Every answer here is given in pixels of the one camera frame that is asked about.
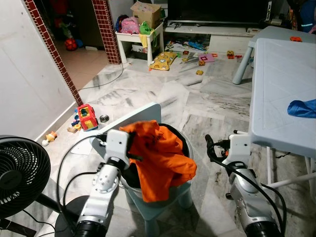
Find cardboard box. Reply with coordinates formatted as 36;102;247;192
131;1;162;28

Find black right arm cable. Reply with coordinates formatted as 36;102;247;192
207;148;288;237

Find small orange toy figure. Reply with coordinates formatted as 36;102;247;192
42;131;58;147

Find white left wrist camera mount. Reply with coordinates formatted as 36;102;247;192
104;129;130;161

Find pink backpack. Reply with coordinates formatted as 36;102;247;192
118;16;140;34

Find pale blue kid table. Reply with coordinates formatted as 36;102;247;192
232;26;316;84

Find black television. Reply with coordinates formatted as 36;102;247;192
167;0;270;24

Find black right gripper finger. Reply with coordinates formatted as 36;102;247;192
205;134;218;161

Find pale blue folding table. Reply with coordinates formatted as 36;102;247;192
248;37;316;191

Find pink toy tile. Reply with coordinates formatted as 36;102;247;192
198;53;217;64

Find small white side table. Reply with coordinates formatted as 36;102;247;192
115;22;165;66

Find blue garment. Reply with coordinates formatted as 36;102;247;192
287;99;316;119

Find black floor cable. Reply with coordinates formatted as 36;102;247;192
79;62;124;92

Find red toy car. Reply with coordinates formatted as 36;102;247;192
75;104;99;131

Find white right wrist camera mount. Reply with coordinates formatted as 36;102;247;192
227;134;252;166

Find orange shirt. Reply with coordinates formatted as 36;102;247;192
118;120;198;203

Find red ball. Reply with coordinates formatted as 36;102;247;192
64;38;79;51

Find yellow toy cushion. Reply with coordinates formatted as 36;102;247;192
150;51;178;71

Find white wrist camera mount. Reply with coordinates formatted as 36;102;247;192
227;134;252;166
104;129;130;161

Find dark backpack blue stripes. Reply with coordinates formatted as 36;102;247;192
291;0;316;33

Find white television stand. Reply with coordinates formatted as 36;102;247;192
164;20;267;54

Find short black left arm cable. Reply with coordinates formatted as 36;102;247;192
62;170;99;208

